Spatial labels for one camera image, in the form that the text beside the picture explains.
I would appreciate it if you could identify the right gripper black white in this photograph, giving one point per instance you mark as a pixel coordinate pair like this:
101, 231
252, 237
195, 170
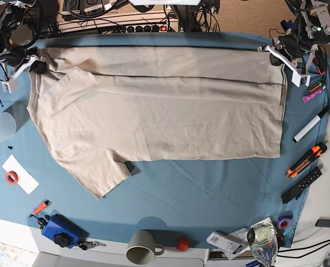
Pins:
26, 61

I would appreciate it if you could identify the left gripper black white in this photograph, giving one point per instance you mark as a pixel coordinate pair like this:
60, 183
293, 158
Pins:
294, 55

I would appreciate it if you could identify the beige T-shirt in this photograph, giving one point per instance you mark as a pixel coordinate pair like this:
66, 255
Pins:
97, 108

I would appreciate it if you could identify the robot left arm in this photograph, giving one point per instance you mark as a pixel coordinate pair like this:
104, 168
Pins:
311, 26

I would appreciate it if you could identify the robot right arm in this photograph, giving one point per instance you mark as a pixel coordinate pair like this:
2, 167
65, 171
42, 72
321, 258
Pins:
13, 15

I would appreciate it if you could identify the red black pliers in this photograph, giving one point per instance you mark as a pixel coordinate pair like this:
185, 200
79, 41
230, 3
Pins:
320, 63

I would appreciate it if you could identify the frosted plastic cup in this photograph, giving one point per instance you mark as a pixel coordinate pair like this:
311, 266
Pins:
8, 126

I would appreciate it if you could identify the white marker black cap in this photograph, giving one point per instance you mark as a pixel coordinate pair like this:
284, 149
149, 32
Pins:
310, 125

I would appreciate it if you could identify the orange black utility knife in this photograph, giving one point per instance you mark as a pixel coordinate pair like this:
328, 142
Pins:
310, 156

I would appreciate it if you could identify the red tape roll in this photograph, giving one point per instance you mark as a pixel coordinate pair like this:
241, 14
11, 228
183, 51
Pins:
12, 177

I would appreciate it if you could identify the white paper sheet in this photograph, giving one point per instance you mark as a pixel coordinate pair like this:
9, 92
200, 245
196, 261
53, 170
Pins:
26, 181

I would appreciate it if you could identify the black power strip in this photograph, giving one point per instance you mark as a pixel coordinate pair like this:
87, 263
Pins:
142, 28

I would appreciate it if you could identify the black remote control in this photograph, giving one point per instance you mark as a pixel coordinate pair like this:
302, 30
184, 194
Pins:
295, 192

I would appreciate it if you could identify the purple tape roll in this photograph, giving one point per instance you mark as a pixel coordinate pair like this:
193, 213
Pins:
284, 221

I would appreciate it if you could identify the black phone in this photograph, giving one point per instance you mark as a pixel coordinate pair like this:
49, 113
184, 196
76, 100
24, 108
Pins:
323, 223

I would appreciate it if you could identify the blue box with black knob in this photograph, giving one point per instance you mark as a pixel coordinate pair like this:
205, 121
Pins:
62, 231

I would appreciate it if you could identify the wine glass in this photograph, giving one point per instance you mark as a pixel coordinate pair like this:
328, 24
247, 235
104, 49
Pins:
263, 243

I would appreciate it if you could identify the keys with carabiner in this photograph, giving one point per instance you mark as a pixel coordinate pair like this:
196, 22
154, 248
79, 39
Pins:
85, 245

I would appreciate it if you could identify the white barcode box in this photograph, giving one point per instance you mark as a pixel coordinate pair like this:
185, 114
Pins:
225, 243

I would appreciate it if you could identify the red cube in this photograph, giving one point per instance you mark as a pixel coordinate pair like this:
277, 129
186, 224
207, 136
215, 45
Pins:
182, 244

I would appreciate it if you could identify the grey ceramic mug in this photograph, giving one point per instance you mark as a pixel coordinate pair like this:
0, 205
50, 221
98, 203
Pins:
142, 248

